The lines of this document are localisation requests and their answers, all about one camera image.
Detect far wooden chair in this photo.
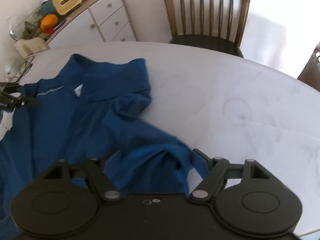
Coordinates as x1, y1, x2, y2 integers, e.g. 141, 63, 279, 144
164, 0, 251, 57

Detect yellow green radio box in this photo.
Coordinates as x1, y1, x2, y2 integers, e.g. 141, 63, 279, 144
40, 0, 83, 16

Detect glass fish bowl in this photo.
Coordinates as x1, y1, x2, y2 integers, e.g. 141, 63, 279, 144
7, 7, 43, 42

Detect white drawer sideboard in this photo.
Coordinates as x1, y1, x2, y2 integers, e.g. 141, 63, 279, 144
46, 0, 137, 49

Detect blue zip sweatshirt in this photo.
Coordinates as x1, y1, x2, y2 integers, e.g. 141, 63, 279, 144
1, 54, 199, 239

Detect dark framed eyeglasses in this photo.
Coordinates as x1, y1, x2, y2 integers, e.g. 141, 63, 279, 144
5, 56, 35, 83

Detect light wooden stand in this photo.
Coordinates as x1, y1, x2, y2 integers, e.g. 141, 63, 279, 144
14, 37, 49, 57

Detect orange round plush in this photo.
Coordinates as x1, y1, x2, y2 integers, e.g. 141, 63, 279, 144
40, 14, 59, 31

